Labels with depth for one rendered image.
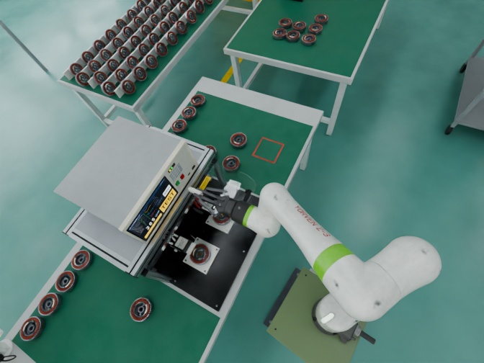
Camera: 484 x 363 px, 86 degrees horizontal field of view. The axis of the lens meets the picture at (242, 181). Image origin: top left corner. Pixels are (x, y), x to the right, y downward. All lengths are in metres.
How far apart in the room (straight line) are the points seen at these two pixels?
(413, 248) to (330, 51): 1.87
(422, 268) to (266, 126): 1.34
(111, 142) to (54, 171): 2.21
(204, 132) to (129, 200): 0.94
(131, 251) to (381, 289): 0.96
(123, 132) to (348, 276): 1.06
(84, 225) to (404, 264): 1.27
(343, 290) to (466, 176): 2.34
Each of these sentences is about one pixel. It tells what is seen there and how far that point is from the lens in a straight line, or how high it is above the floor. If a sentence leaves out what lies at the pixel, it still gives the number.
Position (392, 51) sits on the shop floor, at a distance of 3.77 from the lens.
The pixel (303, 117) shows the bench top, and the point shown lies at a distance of 1.89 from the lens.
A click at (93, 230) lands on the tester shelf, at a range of 1.39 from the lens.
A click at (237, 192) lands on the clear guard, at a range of 1.24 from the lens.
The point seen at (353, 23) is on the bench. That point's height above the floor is 0.75.
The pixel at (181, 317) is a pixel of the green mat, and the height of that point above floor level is 0.75.
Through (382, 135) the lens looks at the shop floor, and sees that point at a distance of 2.89.
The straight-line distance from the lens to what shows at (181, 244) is 1.38.
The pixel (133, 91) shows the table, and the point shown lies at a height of 0.77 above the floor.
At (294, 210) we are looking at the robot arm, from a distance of 0.86.
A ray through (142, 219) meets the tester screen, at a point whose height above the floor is 1.25.
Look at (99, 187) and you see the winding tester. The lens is 1.19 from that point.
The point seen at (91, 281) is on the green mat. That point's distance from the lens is 1.77.
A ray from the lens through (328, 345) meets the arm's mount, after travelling 1.34.
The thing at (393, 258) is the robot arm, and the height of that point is 1.49.
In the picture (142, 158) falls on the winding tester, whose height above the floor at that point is 1.32.
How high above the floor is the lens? 2.18
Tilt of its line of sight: 62 degrees down
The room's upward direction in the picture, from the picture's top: 15 degrees counter-clockwise
